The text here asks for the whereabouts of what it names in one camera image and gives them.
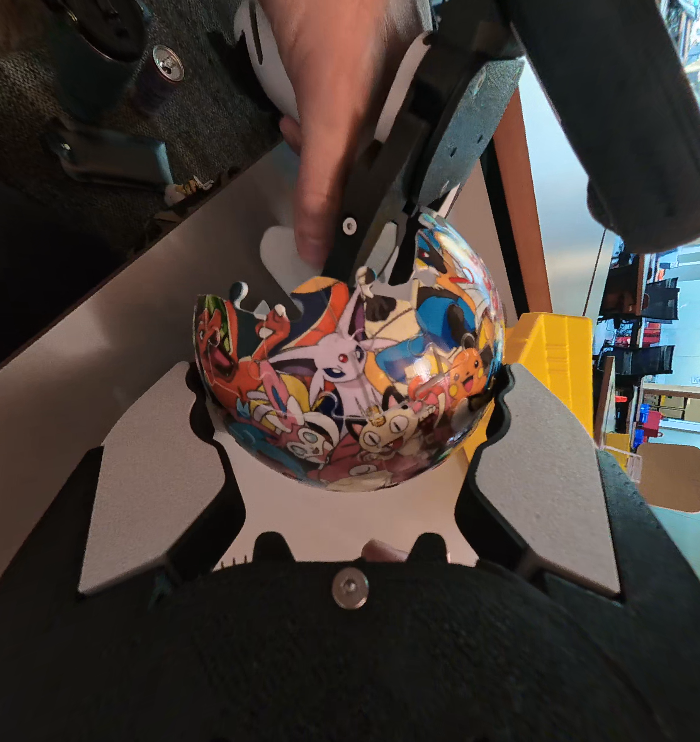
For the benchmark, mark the black storage crate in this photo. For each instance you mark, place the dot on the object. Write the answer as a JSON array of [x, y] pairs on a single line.
[[637, 360]]

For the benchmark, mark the black pouch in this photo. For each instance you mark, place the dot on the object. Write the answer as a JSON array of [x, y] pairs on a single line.
[[112, 159]]

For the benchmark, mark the brown cardboard board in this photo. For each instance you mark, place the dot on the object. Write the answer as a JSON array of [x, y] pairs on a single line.
[[671, 478]]

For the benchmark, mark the person's left hand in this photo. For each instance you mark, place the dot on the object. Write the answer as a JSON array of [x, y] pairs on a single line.
[[338, 69]]

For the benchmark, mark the wood-framed partition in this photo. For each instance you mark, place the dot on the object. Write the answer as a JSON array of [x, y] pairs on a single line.
[[564, 203]]

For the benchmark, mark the purple soda can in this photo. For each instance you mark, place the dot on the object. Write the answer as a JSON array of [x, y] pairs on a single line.
[[159, 81]]

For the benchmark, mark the colourful cartoon puzzle ball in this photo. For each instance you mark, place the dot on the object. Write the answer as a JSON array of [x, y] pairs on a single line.
[[350, 377]]

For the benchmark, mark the dark tumbler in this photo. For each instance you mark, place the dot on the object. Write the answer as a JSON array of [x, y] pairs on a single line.
[[89, 69]]

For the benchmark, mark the person's right hand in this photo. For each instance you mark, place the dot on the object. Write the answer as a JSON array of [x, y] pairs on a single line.
[[385, 550]]

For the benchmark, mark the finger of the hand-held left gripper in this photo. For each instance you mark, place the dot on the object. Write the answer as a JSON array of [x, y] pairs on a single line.
[[408, 249], [380, 255]]

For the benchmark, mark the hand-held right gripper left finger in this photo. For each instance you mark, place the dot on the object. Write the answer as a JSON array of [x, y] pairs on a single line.
[[153, 493]]

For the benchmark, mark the yellow plastic bin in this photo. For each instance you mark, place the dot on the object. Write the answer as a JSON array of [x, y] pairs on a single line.
[[553, 359]]

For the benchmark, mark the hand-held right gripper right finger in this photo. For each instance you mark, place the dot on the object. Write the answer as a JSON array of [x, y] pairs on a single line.
[[547, 493]]

